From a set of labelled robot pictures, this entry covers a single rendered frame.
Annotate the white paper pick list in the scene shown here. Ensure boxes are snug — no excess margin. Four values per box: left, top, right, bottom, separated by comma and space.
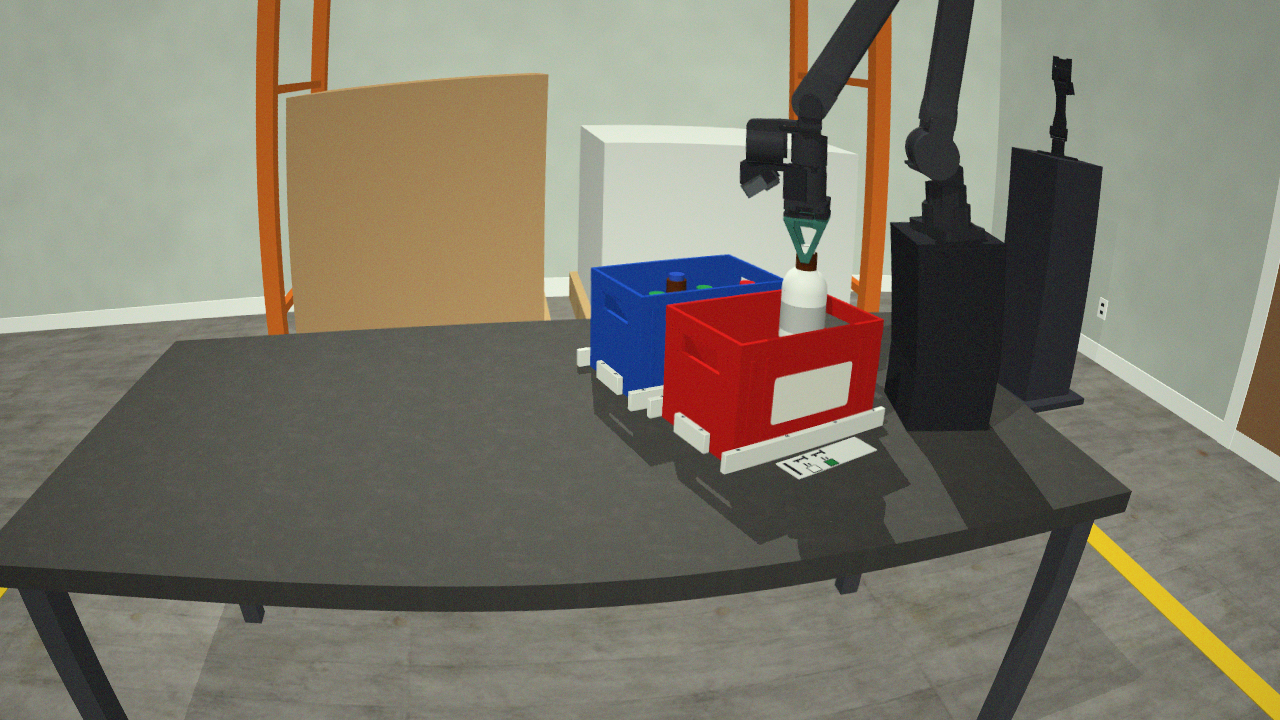
776, 437, 877, 479

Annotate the red crate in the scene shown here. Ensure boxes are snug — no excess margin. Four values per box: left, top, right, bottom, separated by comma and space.
662, 290, 876, 459

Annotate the blue plastic bottle crate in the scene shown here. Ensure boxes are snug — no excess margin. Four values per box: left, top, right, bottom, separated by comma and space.
590, 254, 771, 397

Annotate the white bottle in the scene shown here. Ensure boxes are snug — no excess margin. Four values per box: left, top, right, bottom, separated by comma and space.
780, 252, 827, 337

